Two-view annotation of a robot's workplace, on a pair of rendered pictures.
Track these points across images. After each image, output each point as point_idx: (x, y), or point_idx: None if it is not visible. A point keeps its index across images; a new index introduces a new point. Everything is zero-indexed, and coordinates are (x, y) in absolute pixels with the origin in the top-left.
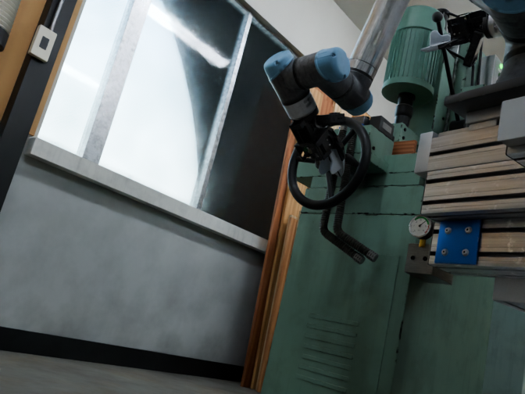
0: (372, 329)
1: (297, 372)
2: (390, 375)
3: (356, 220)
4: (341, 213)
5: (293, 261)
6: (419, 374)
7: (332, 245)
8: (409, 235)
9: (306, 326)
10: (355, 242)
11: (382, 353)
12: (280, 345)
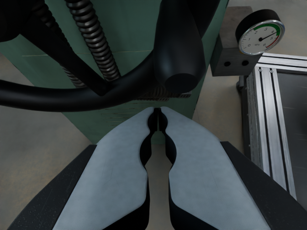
0: (169, 103)
1: (109, 128)
2: (189, 118)
3: (98, 2)
4: (114, 68)
5: (25, 70)
6: None
7: (75, 45)
8: (211, 20)
9: (98, 110)
10: (159, 94)
11: (182, 112)
12: (81, 121)
